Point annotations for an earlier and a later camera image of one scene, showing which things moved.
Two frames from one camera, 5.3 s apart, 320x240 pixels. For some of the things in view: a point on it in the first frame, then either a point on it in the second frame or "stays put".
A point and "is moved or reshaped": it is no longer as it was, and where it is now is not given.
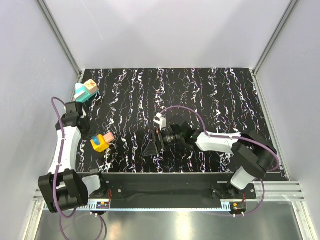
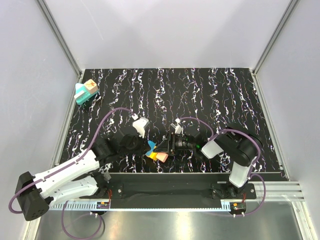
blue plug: (96, 140) is moved or reshaped
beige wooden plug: (91, 86) stays put
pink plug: (109, 137) to (162, 156)
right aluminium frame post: (292, 4) stays put
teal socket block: (81, 95) stays put
